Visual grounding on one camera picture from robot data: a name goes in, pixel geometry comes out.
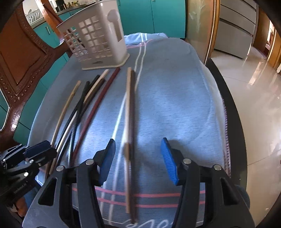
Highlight dark brown chopstick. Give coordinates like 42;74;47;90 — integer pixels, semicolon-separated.
129;70;137;224

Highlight black patterned chopstick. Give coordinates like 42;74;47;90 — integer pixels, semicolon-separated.
55;80;91;167

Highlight silver refrigerator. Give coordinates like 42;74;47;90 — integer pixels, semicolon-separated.
214;0;257;59

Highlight wood framed glass sliding door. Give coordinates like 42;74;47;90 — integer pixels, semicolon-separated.
185;0;221;64

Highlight white plastic utensil basket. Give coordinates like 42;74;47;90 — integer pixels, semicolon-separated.
57;1;130;70

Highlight carved wooden chair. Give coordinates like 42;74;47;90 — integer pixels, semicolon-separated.
1;1;71;151

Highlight beige tipped dark chopstick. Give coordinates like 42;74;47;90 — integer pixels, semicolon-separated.
48;69;110;176

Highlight teal lower kitchen cabinets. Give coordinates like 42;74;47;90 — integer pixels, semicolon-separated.
1;1;186;144

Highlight pale bamboo chopstick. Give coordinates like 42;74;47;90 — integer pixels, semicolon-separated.
45;80;82;182

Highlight blue-grey striped towel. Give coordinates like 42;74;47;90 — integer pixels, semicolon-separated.
24;32;231;227

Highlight white dish rack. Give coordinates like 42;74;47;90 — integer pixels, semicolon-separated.
26;9;45;26

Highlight dark red chopstick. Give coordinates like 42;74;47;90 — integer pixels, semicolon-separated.
70;67;120;167

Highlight light wooden chopstick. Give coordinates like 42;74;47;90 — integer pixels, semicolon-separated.
124;67;132;214

